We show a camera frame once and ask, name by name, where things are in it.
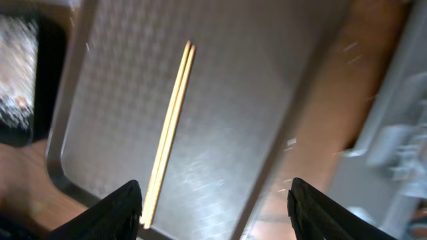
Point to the black waste tray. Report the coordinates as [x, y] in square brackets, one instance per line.
[50, 59]

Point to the rice leftovers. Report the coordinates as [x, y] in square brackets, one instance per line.
[19, 49]

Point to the brown serving tray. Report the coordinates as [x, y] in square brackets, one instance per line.
[251, 60]

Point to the wooden chopstick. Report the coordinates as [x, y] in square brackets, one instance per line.
[144, 219]
[171, 133]

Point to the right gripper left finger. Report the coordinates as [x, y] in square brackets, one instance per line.
[115, 217]

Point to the grey dishwasher rack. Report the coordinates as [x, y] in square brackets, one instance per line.
[383, 178]

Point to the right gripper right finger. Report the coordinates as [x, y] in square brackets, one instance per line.
[315, 216]

